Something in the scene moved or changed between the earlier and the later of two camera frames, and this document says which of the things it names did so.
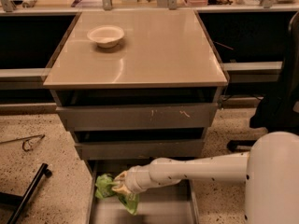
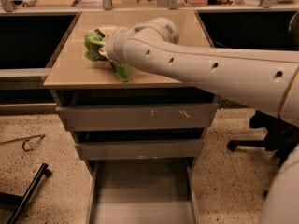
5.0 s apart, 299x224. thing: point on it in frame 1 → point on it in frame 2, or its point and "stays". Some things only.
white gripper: (135, 180) → (110, 48)
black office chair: (278, 112) stays
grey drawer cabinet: (136, 85) stays
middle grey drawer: (138, 148) stays
